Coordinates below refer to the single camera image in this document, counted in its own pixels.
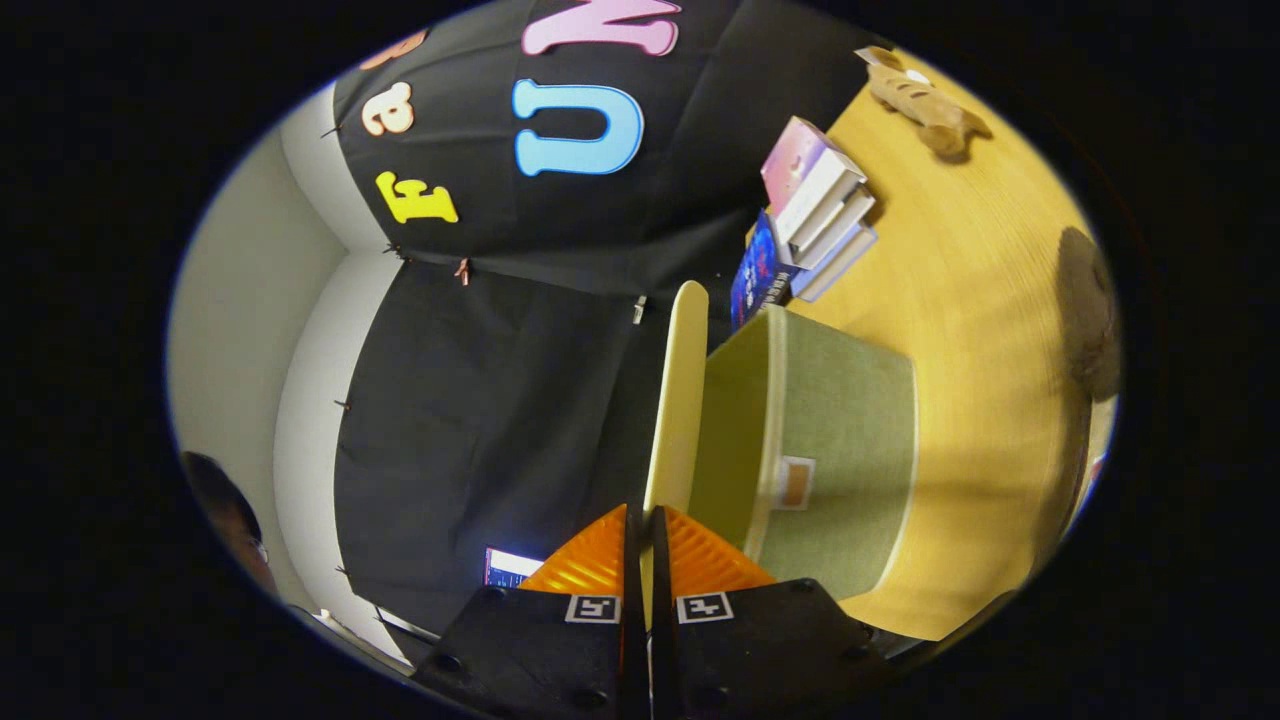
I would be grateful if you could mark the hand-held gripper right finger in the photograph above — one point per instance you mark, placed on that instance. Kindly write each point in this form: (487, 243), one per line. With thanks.
(760, 650)

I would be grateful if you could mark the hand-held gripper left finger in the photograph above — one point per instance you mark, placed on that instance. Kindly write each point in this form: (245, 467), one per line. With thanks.
(540, 650)

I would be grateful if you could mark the brown fuzzy slipper shoe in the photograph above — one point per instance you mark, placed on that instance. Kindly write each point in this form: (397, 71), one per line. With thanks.
(1090, 310)

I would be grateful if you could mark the lit monitor screen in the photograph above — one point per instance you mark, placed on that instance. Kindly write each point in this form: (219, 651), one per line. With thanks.
(505, 568)

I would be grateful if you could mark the small silver clip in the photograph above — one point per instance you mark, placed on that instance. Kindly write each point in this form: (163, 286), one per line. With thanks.
(639, 310)

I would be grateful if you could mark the dark blue book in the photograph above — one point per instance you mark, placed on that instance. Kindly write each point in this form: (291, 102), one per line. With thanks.
(755, 280)

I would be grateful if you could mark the small orange clip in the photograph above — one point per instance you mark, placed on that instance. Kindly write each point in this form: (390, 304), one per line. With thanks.
(462, 272)

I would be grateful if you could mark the light blue paperback book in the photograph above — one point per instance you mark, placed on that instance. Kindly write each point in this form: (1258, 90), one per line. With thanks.
(840, 262)

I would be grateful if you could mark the white paperback book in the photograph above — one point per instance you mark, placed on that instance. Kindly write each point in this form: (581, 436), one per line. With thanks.
(835, 225)

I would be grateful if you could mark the pink cover book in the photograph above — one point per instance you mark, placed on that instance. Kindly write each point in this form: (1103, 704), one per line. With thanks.
(790, 160)

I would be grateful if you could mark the tan striped plush toy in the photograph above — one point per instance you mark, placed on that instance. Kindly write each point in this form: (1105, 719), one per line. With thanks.
(925, 105)

